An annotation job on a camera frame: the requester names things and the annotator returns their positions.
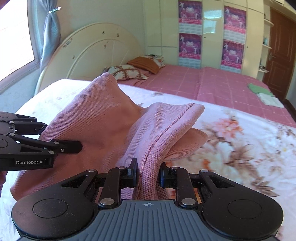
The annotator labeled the pink knit sweater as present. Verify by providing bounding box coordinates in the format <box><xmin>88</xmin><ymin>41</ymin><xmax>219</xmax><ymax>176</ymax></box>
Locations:
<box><xmin>11</xmin><ymin>73</ymin><xmax>208</xmax><ymax>200</ymax></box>

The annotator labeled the person's left hand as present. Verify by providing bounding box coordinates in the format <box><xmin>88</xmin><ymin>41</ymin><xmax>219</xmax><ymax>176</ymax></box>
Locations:
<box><xmin>0</xmin><ymin>171</ymin><xmax>8</xmax><ymax>197</ymax></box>

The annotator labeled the white floral bed sheet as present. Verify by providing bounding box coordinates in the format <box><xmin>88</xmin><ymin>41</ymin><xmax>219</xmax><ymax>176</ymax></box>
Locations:
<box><xmin>1</xmin><ymin>79</ymin><xmax>295</xmax><ymax>240</ymax></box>

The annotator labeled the cream round headboard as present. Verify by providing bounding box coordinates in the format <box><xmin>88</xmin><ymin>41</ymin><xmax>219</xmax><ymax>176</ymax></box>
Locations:
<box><xmin>35</xmin><ymin>23</ymin><xmax>144</xmax><ymax>94</ymax></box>

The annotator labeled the blue curtain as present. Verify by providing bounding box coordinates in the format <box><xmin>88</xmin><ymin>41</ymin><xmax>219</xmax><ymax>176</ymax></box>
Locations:
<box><xmin>32</xmin><ymin>1</ymin><xmax>61</xmax><ymax>71</ymax></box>

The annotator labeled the floral patterned pillow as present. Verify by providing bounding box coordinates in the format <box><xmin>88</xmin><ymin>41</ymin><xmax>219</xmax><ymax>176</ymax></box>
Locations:
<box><xmin>103</xmin><ymin>65</ymin><xmax>148</xmax><ymax>81</ymax></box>

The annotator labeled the window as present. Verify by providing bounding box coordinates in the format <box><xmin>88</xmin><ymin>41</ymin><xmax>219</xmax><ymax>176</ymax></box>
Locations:
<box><xmin>1</xmin><ymin>1</ymin><xmax>39</xmax><ymax>92</ymax></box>

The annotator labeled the folded white cloth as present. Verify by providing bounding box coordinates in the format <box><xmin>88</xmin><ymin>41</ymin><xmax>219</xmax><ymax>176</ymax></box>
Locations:
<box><xmin>257</xmin><ymin>93</ymin><xmax>284</xmax><ymax>108</ymax></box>

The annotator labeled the folded green cloth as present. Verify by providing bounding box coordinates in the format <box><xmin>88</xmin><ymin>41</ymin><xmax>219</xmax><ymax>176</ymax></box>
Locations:
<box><xmin>248</xmin><ymin>83</ymin><xmax>274</xmax><ymax>97</ymax></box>

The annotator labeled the orange striped pillow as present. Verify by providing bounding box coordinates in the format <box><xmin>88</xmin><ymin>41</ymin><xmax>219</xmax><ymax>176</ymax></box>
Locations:
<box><xmin>127</xmin><ymin>55</ymin><xmax>166</xmax><ymax>74</ymax></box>

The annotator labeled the lower right purple poster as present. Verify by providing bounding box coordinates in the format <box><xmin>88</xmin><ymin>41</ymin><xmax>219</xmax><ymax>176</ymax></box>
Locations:
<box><xmin>220</xmin><ymin>40</ymin><xmax>244</xmax><ymax>74</ymax></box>

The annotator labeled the purple poster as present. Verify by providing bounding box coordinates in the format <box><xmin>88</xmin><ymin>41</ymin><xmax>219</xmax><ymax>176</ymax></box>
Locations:
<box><xmin>178</xmin><ymin>33</ymin><xmax>202</xmax><ymax>69</ymax></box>
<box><xmin>178</xmin><ymin>1</ymin><xmax>203</xmax><ymax>35</ymax></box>
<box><xmin>224</xmin><ymin>6</ymin><xmax>246</xmax><ymax>44</ymax></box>
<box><xmin>220</xmin><ymin>40</ymin><xmax>244</xmax><ymax>74</ymax></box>

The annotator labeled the lower left purple poster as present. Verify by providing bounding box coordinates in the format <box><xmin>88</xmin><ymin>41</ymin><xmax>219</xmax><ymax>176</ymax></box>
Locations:
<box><xmin>178</xmin><ymin>33</ymin><xmax>202</xmax><ymax>69</ymax></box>

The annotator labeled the cream built-in wardrobe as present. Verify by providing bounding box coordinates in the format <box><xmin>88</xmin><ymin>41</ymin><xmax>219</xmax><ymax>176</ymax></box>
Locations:
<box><xmin>144</xmin><ymin>1</ymin><xmax>265</xmax><ymax>78</ymax></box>

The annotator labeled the brown wooden door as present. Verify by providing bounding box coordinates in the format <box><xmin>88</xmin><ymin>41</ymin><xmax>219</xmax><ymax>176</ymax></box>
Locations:
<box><xmin>263</xmin><ymin>8</ymin><xmax>295</xmax><ymax>101</ymax></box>

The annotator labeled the upper left purple poster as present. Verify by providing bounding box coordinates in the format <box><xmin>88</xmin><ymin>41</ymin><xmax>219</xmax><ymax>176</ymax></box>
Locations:
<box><xmin>178</xmin><ymin>1</ymin><xmax>203</xmax><ymax>35</ymax></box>

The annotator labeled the upper right purple poster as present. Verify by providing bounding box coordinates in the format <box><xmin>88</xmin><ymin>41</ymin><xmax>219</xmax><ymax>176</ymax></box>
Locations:
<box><xmin>224</xmin><ymin>6</ymin><xmax>246</xmax><ymax>44</ymax></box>

